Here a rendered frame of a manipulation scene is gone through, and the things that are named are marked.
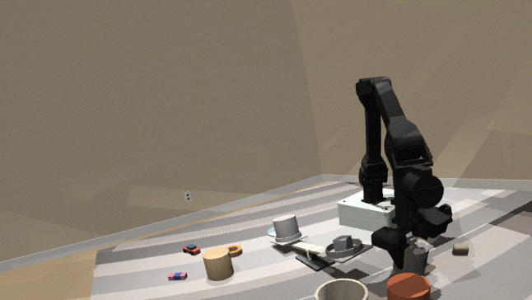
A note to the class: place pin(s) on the tan cylinder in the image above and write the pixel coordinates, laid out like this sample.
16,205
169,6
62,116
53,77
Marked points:
218,264

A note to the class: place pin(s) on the pink eraser with blue sleeve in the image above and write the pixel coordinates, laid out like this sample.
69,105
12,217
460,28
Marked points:
177,276

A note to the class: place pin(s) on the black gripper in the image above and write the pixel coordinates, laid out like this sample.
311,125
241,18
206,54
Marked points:
394,240

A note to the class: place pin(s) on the small red toy car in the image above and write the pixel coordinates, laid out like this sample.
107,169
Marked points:
192,249

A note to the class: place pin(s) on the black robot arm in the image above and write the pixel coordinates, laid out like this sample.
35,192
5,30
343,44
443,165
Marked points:
403,143

